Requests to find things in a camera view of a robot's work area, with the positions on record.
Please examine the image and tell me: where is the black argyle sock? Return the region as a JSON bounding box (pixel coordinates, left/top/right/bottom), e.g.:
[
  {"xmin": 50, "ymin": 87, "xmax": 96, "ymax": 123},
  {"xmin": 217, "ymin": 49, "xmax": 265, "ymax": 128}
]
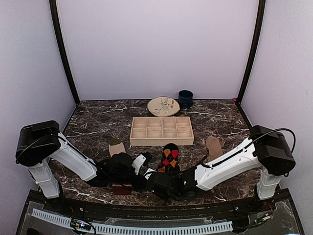
[{"xmin": 157, "ymin": 143, "xmax": 180, "ymax": 173}]

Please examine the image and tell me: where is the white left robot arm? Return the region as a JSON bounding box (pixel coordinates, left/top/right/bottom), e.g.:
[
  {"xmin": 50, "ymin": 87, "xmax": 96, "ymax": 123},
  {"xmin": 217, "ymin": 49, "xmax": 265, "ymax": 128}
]
[{"xmin": 16, "ymin": 120, "xmax": 146, "ymax": 213}]

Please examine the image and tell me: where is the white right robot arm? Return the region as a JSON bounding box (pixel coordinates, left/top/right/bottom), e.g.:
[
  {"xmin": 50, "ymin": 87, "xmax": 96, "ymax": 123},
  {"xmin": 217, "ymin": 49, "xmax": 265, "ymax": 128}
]
[{"xmin": 146, "ymin": 125, "xmax": 296, "ymax": 212}]

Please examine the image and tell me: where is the beige striped sock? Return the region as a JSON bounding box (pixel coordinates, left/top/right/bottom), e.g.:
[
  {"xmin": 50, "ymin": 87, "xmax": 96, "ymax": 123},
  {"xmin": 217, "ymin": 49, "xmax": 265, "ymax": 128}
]
[{"xmin": 108, "ymin": 139, "xmax": 132, "ymax": 195}]

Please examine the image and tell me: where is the wooden compartment tray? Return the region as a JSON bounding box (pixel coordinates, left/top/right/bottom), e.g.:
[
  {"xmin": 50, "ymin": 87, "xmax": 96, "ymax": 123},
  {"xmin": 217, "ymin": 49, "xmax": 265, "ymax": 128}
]
[{"xmin": 130, "ymin": 117, "xmax": 194, "ymax": 146}]

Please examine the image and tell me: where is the tan plain sock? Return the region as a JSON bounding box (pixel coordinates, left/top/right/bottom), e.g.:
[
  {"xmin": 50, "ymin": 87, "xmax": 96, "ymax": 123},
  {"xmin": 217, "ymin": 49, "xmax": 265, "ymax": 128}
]
[{"xmin": 205, "ymin": 137, "xmax": 223, "ymax": 162}]

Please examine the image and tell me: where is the patterned ceramic plate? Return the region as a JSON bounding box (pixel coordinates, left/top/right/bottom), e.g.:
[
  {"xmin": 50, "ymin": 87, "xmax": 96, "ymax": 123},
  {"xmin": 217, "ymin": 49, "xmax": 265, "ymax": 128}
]
[{"xmin": 147, "ymin": 96, "xmax": 180, "ymax": 117}]

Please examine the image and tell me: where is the dark blue mug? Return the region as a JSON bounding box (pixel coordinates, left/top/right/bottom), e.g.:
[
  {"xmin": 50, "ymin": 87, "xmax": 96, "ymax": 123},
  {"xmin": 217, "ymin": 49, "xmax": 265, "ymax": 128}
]
[{"xmin": 179, "ymin": 90, "xmax": 193, "ymax": 109}]

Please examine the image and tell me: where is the white slotted cable duct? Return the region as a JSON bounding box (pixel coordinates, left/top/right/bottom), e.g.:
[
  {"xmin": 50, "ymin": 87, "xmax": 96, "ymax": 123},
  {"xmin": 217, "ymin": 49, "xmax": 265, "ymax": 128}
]
[{"xmin": 31, "ymin": 209, "xmax": 233, "ymax": 235}]

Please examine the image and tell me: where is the left black corner post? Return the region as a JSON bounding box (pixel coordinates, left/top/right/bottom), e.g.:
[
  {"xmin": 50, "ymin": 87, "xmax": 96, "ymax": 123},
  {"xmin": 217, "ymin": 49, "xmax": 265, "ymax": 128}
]
[{"xmin": 49, "ymin": 0, "xmax": 80, "ymax": 106}]

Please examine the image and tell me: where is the black corner post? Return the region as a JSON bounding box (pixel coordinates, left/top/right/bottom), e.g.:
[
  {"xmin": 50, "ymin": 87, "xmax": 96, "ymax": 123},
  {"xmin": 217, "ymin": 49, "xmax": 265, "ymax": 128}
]
[
  {"xmin": 49, "ymin": 0, "xmax": 80, "ymax": 106},
  {"xmin": 236, "ymin": 0, "xmax": 266, "ymax": 106}
]

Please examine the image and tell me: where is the right black corner post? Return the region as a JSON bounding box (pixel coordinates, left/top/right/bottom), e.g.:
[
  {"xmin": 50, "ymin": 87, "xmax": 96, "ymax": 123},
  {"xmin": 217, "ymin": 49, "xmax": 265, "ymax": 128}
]
[{"xmin": 236, "ymin": 0, "xmax": 266, "ymax": 106}]

